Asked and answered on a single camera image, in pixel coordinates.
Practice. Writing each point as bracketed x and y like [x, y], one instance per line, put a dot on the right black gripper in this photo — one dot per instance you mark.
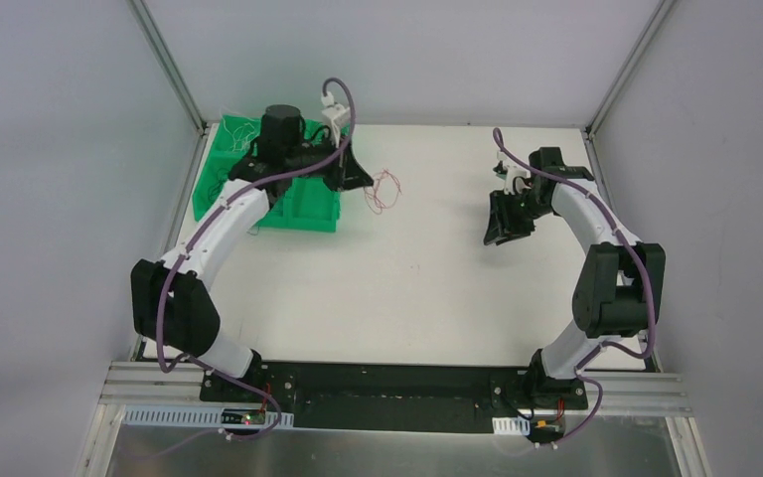
[510, 206]

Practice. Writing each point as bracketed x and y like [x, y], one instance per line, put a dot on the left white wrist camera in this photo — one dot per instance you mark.
[336, 117]

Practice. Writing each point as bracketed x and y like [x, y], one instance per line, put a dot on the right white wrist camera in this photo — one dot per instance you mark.
[515, 178]

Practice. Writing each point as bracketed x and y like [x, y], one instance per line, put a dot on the right white slotted duct piece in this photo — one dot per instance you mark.
[513, 426]

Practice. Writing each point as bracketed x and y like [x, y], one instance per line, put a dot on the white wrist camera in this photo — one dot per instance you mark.
[336, 117]
[515, 178]

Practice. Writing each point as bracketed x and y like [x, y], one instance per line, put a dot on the controller board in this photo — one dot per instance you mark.
[547, 429]
[237, 417]

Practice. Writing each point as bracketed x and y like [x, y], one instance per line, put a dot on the left controller board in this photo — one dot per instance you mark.
[237, 417]

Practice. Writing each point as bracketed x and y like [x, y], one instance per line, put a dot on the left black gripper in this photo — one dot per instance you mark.
[340, 163]

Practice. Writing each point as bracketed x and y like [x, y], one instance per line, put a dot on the white slotted cable duct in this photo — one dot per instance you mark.
[194, 417]

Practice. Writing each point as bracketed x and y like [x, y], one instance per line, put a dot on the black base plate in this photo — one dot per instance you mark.
[445, 399]

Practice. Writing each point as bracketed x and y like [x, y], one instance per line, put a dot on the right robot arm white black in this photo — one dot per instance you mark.
[619, 287]

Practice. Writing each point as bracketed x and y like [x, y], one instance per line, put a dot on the right controller board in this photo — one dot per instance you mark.
[547, 429]

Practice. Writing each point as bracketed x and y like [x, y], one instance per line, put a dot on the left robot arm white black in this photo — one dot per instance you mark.
[171, 301]

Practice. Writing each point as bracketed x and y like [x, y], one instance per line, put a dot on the green compartment tray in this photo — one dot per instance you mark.
[307, 205]

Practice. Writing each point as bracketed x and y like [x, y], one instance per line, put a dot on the aluminium frame rail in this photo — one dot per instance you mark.
[617, 392]

